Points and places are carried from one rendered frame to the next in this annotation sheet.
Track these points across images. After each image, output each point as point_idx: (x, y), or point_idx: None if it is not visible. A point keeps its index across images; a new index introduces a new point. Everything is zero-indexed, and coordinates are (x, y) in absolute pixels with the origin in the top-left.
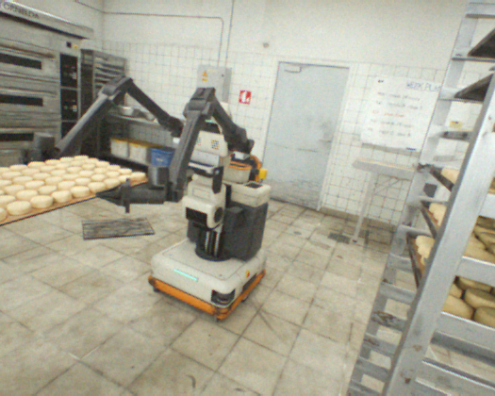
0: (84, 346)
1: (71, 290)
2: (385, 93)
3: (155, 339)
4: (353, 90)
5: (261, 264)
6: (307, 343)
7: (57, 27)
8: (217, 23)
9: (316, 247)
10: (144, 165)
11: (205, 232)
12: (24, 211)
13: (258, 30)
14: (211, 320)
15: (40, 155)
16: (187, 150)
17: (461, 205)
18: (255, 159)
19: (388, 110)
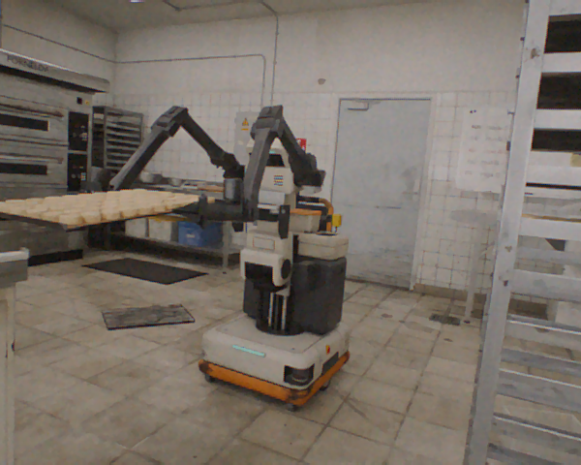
0: (132, 436)
1: (103, 382)
2: (481, 126)
3: (217, 429)
4: (439, 125)
5: (344, 341)
6: (415, 432)
7: (68, 80)
8: (258, 61)
9: (414, 330)
10: (170, 244)
11: (266, 301)
12: (116, 216)
13: (310, 65)
14: (286, 410)
15: (100, 187)
16: (259, 168)
17: (520, 116)
18: (324, 203)
19: (489, 146)
